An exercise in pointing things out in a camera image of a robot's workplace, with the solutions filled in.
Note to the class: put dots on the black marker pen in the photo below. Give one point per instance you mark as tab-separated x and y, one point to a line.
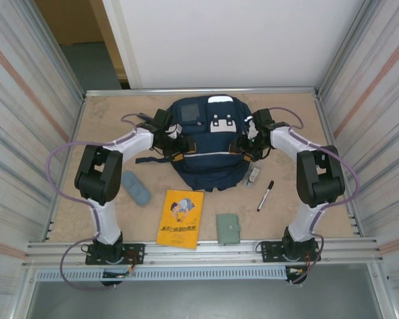
265	196

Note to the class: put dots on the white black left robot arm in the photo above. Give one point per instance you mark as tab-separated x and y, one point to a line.
103	176

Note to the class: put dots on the green wallet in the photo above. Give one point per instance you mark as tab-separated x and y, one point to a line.
227	229

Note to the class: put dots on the grey-blue pencil case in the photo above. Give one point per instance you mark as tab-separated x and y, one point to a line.
134	187

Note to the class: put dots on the yellow book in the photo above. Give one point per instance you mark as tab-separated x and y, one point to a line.
179	232

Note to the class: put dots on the navy blue backpack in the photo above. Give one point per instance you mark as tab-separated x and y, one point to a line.
207	156

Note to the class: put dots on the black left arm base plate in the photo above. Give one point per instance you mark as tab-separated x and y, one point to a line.
134	254

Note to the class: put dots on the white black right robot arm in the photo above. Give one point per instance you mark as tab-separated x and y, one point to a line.
319	176

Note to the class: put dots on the wide aluminium mounting rail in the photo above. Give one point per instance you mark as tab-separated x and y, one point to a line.
219	254

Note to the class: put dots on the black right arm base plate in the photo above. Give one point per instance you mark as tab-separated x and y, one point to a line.
269	251

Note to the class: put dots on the small green circuit board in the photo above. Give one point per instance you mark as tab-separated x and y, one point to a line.
118	274

